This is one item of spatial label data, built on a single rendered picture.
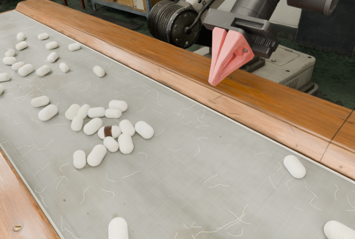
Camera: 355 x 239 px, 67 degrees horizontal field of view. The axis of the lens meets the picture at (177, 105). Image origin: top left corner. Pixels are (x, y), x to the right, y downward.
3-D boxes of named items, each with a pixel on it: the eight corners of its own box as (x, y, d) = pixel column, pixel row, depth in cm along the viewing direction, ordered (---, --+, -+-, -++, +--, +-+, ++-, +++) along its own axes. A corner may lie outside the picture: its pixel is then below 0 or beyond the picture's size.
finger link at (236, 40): (215, 81, 36) (249, 19, 36) (177, 65, 40) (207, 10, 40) (232, 97, 41) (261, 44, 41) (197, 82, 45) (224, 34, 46)
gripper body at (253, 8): (262, 33, 34) (290, -17, 35) (202, 18, 40) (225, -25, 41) (273, 55, 40) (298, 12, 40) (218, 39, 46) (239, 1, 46)
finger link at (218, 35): (230, 86, 34) (264, 23, 34) (188, 70, 39) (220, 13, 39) (245, 103, 40) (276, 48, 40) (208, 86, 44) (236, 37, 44)
